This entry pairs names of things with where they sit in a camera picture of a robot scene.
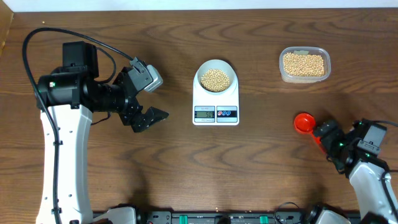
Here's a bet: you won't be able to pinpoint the red measuring scoop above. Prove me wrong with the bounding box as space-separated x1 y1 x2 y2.
293 113 326 154

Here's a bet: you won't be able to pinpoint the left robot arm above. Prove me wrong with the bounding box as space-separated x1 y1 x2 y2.
36 41 168 223

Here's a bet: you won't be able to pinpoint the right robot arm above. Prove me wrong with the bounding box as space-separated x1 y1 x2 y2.
313 119 397 223

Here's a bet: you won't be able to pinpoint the white digital kitchen scale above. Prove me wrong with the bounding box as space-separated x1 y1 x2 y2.
192 77 239 126

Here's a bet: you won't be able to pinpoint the soybeans in bowl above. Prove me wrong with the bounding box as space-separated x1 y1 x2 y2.
200 69 230 93

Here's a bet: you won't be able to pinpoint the pale blue-grey bowl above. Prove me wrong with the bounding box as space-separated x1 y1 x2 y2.
194 59 238 95

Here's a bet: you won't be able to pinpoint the soybeans in container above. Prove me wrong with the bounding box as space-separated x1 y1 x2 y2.
282 53 325 77

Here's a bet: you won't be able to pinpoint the clear plastic container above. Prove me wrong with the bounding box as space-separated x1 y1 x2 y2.
279 47 331 84

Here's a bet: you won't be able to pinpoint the right black cable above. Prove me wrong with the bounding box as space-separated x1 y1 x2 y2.
373 119 398 215

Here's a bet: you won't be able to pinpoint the black cable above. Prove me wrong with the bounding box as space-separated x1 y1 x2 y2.
21 27 137 224
373 119 398 215

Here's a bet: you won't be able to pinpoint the left black cable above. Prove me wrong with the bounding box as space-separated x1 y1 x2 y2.
21 27 137 224

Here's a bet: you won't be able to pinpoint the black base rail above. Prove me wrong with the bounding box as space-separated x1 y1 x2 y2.
93 205 361 224

